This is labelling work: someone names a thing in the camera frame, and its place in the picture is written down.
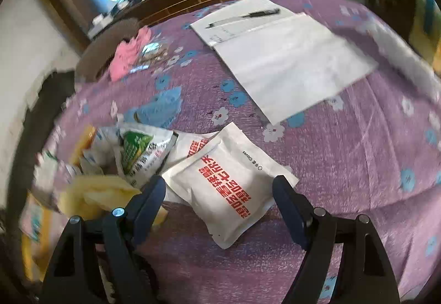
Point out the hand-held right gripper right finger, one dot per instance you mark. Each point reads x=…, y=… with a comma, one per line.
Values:
x=289, y=207

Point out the pink cloth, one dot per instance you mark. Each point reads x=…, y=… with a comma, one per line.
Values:
x=129, y=52

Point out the purple floral blanket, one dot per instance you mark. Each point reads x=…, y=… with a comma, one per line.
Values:
x=344, y=159

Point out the brown knit hat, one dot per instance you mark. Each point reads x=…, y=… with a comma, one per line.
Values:
x=100, y=46

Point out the white plastic mailer bag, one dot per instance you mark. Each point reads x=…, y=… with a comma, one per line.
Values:
x=296, y=66

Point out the clear bag of small parts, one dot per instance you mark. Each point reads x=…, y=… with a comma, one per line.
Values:
x=153, y=53

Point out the black bag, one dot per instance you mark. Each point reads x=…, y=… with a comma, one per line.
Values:
x=44, y=107

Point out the black and white pen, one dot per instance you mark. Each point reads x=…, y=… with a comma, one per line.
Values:
x=241, y=17

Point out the pale yellow cloth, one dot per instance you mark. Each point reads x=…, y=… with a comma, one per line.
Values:
x=96, y=194

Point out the white pouch with red print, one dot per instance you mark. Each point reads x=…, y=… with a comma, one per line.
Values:
x=191, y=149
x=227, y=187

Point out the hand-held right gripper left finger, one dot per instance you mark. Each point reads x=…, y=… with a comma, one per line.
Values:
x=150, y=207

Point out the white paper sheet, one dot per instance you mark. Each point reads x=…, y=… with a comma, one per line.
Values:
x=234, y=9

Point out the green and white packet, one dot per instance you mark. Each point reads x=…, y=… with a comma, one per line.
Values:
x=144, y=152

